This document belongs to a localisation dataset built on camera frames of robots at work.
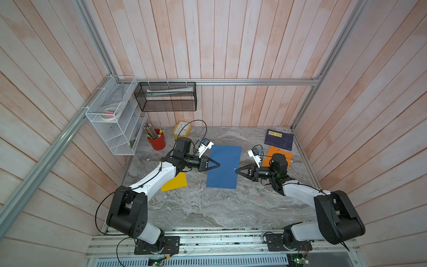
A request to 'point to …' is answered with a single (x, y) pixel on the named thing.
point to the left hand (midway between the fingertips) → (217, 168)
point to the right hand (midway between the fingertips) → (237, 172)
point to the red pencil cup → (159, 143)
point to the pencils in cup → (150, 133)
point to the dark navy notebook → (279, 139)
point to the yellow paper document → (179, 181)
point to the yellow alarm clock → (182, 129)
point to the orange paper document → (273, 150)
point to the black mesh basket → (166, 96)
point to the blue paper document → (224, 176)
